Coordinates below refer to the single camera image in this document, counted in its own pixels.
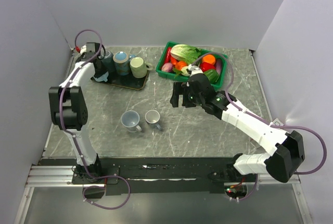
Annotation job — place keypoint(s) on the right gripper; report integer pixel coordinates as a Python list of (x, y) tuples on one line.
[(179, 88)]

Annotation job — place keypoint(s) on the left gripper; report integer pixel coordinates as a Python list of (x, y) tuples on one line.
[(102, 71)]

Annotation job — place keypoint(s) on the small blue-grey mug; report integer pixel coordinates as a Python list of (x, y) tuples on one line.
[(152, 117)]

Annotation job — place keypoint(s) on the pale green mug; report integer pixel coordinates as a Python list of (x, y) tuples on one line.
[(139, 67)]

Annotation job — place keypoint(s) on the grey-blue round mug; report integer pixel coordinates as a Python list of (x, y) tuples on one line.
[(130, 120)]

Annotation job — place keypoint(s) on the light blue faceted mug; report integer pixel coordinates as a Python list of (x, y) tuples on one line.
[(102, 78)]

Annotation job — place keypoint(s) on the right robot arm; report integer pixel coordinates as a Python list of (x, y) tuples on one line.
[(284, 152)]

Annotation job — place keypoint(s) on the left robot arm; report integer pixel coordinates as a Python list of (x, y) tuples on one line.
[(69, 111)]

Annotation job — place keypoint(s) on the dark teal mug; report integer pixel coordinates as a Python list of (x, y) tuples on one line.
[(108, 62)]

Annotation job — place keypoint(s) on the blue butterfly mug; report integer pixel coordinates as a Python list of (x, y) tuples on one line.
[(122, 63)]

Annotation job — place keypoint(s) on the white radish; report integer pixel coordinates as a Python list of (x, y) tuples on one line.
[(182, 72)]

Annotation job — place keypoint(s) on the orange pumpkin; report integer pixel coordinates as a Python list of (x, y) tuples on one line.
[(179, 65)]

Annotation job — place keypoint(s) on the purple onion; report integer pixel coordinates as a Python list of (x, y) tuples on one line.
[(167, 67)]

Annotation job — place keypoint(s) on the black serving tray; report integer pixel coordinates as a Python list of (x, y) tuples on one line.
[(128, 81)]

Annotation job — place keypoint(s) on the orange carrot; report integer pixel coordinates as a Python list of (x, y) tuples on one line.
[(173, 61)]

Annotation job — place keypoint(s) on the green bell pepper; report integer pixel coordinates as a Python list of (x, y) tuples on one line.
[(212, 75)]

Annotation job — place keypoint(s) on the red bell pepper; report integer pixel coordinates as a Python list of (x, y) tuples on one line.
[(204, 66)]

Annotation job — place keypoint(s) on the red chili pepper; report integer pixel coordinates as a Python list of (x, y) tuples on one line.
[(168, 55)]

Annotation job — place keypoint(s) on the napa cabbage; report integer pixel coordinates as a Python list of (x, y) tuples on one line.
[(186, 53)]

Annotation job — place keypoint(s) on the green plastic crate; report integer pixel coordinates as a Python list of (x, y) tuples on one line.
[(171, 75)]

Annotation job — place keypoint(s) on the orange fruit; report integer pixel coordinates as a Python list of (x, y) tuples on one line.
[(209, 59)]

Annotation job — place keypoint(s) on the purple eggplant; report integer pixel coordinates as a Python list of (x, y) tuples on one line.
[(218, 65)]

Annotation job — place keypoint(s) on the paper label card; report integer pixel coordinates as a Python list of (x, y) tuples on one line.
[(276, 122)]

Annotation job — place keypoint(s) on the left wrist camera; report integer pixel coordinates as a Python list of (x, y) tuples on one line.
[(81, 49)]

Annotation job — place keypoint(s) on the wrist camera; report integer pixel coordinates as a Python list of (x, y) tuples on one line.
[(193, 69), (81, 49)]

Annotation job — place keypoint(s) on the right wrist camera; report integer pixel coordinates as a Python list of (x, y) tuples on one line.
[(193, 69)]

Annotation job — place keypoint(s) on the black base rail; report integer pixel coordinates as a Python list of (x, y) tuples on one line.
[(161, 175)]

